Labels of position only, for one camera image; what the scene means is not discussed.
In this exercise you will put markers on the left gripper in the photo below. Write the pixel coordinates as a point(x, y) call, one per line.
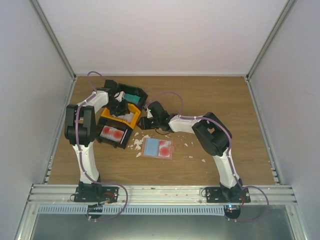
point(124, 110)

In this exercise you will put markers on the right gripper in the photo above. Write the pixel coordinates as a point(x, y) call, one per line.
point(144, 125)

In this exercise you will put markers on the yellow bin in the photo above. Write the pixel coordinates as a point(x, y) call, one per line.
point(132, 108)

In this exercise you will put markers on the black bin with red cards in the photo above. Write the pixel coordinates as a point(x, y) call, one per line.
point(104, 121)

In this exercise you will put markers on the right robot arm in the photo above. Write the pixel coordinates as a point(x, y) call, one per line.
point(211, 133)

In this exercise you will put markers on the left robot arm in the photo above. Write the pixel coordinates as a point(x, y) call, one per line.
point(80, 128)

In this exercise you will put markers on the pale pink cards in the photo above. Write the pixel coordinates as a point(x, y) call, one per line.
point(127, 117)

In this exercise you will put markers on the teal cards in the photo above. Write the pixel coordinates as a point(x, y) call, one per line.
point(134, 99)

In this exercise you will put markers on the black bin with teal cards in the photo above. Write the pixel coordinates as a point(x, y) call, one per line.
point(134, 91)

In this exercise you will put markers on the red and white cards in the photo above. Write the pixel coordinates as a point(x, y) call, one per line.
point(113, 134)

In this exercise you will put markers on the white debris pile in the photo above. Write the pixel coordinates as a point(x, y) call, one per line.
point(136, 143)

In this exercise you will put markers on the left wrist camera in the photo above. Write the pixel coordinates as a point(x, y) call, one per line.
point(120, 96)

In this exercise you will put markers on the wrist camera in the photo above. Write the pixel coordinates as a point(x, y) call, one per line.
point(149, 113)
point(120, 96)

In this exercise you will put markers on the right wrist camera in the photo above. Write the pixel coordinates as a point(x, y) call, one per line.
point(149, 113)

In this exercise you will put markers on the grey slotted cable duct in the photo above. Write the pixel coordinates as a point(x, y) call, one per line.
point(133, 209)

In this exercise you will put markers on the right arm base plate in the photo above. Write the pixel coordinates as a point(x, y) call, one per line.
point(225, 195)

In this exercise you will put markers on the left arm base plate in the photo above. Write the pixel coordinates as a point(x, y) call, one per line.
point(95, 194)

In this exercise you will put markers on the aluminium mounting rail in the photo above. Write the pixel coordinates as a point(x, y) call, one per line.
point(155, 194)

